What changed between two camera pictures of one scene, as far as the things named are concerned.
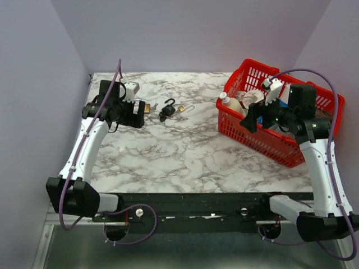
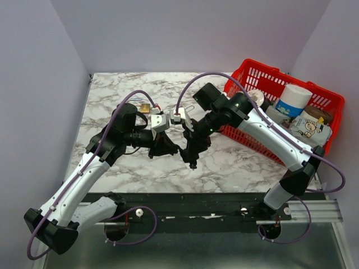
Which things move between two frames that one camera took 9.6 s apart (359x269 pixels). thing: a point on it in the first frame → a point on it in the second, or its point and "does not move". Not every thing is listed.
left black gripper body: [125, 115] → [155, 148]
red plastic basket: [272, 143] does not move
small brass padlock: [182, 108] does not move
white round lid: [252, 96] does not move
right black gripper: [255, 110] → [196, 143]
